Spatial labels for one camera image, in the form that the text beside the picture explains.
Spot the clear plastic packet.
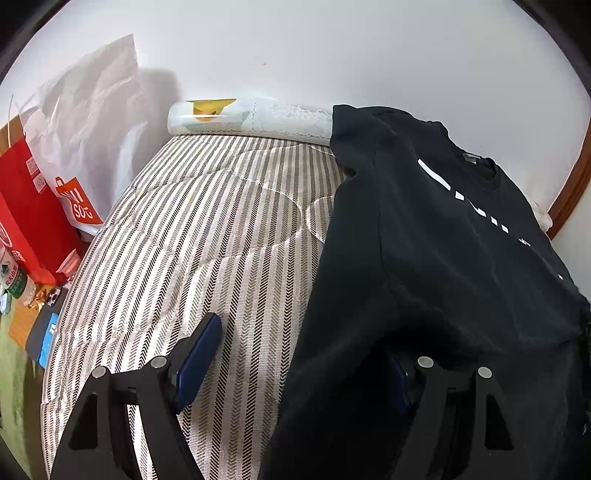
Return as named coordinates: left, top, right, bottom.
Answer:
left=55, top=249, right=82, bottom=283

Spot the orange wooden board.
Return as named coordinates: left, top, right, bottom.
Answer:
left=9, top=295, right=43, bottom=348

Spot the black printed t-shirt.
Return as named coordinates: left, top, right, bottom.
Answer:
left=259, top=104, right=591, bottom=480

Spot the brown wooden door frame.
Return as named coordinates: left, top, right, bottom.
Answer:
left=547, top=152, right=591, bottom=241

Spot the plastic-wrapped roll yellow print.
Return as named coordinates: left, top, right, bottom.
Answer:
left=167, top=98, right=334, bottom=141

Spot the translucent white plastic bag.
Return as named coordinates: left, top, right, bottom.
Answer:
left=28, top=34, right=151, bottom=204

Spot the small white object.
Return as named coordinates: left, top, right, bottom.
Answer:
left=534, top=200, right=556, bottom=232

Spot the red paper bag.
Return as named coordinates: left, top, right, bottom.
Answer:
left=0, top=138, right=88, bottom=284

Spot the striped quilted mattress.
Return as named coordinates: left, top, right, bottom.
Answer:
left=41, top=134, right=356, bottom=480

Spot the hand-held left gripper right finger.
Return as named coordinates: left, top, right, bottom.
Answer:
left=392, top=355, right=529, bottom=480

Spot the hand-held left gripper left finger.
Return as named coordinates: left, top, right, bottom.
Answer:
left=50, top=312, right=223, bottom=480

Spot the green mat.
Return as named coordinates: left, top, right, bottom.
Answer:
left=0, top=314, right=48, bottom=446

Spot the green label bottle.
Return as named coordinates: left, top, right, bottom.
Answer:
left=0, top=258, right=29, bottom=302

